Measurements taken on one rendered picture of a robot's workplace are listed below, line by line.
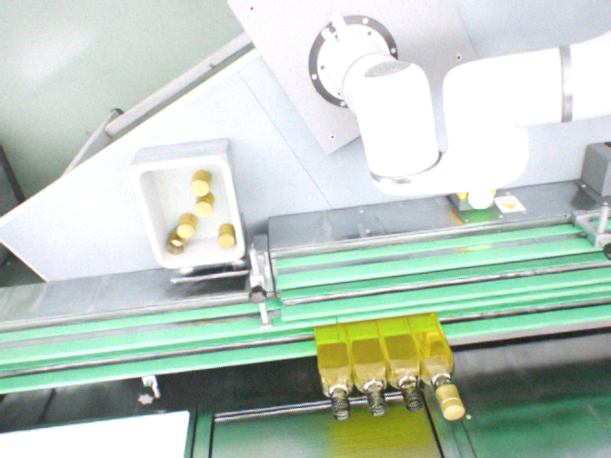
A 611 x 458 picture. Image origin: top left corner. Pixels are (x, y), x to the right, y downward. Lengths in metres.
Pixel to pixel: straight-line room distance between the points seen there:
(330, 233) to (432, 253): 0.19
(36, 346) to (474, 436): 0.83
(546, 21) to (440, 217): 0.39
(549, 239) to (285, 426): 0.60
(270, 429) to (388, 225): 0.44
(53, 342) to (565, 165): 1.07
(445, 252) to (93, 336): 0.68
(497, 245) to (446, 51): 0.36
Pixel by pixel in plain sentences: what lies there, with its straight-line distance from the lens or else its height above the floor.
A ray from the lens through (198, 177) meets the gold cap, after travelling 0.99.
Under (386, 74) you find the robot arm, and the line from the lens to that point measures 0.65.
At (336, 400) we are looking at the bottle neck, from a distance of 0.89.
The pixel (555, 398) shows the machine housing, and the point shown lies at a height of 1.04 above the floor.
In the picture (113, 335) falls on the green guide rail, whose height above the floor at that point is 0.93.
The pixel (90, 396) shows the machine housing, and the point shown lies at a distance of 1.27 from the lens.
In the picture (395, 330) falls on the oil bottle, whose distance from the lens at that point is 0.97.
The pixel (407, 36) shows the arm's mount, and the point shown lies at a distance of 0.96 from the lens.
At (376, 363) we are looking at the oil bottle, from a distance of 0.91.
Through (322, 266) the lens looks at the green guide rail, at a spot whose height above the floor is 0.92.
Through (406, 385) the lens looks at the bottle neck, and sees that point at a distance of 0.90.
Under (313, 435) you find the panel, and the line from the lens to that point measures 1.02.
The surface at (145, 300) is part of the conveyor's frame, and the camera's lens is 1.09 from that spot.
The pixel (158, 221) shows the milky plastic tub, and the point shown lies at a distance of 1.05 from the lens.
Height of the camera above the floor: 1.69
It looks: 58 degrees down
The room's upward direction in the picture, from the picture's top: 173 degrees clockwise
